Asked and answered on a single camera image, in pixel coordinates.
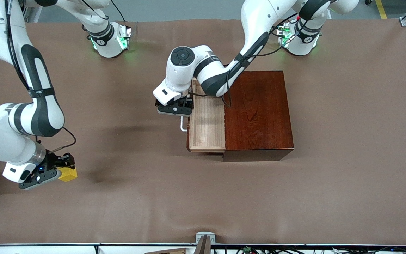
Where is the yellow wooden block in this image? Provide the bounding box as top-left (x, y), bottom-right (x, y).
top-left (58, 166), bottom-right (78, 182)

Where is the wooden drawer with white handle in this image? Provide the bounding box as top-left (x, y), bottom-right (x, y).
top-left (180, 78), bottom-right (227, 153)

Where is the dark brown wooden cabinet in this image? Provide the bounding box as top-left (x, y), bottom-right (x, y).
top-left (222, 71), bottom-right (295, 162)

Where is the brown table cover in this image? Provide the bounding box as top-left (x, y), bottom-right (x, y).
top-left (0, 18), bottom-right (406, 246)

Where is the brown cardboard piece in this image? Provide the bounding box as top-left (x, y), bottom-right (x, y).
top-left (144, 248), bottom-right (189, 254)

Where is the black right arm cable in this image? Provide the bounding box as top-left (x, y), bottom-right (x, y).
top-left (5, 0), bottom-right (77, 155)

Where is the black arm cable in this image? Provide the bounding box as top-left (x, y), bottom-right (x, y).
top-left (222, 14), bottom-right (301, 108)
top-left (5, 0), bottom-right (77, 155)

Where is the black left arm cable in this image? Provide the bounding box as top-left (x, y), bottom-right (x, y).
top-left (222, 14), bottom-right (301, 108)

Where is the white table edge rail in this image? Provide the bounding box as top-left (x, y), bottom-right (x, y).
top-left (0, 243), bottom-right (406, 254)

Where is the black base power cable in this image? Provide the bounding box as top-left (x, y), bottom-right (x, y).
top-left (109, 0), bottom-right (126, 22)

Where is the grey metal camera bracket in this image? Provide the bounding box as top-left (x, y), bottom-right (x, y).
top-left (195, 232), bottom-right (216, 254)

